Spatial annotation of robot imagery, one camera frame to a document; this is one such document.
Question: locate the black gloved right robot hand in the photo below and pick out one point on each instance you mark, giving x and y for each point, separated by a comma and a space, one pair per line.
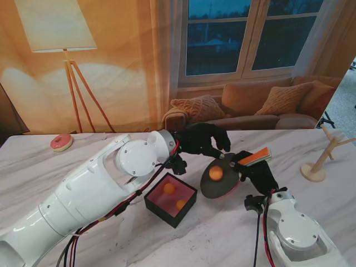
261, 178

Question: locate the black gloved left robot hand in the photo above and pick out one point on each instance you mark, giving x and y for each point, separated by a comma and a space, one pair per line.
200, 139

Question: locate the orange ping pong ball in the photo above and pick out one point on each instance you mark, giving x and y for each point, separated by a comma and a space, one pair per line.
169, 188
216, 173
181, 204

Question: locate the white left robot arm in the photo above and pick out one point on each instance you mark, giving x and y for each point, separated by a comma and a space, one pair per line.
83, 200

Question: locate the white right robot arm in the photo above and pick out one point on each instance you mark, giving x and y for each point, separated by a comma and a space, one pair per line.
297, 233

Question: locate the black box pink inside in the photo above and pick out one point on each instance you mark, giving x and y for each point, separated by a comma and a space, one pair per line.
167, 211

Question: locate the wooden mug tree stand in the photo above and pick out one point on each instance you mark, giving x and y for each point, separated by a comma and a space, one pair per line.
315, 171

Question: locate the black clamp stand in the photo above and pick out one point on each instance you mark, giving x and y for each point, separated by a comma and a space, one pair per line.
322, 120

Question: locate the printed living room backdrop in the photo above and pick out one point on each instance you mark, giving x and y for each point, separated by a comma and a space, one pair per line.
125, 69

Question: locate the pink frosted donut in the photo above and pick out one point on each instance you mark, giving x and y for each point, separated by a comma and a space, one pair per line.
61, 142

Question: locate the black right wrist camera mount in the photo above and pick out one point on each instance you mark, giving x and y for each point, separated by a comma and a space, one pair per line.
253, 203

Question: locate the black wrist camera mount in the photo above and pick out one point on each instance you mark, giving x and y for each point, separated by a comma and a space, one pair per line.
178, 165
253, 203

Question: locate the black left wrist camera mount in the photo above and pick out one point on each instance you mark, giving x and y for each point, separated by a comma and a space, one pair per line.
178, 165

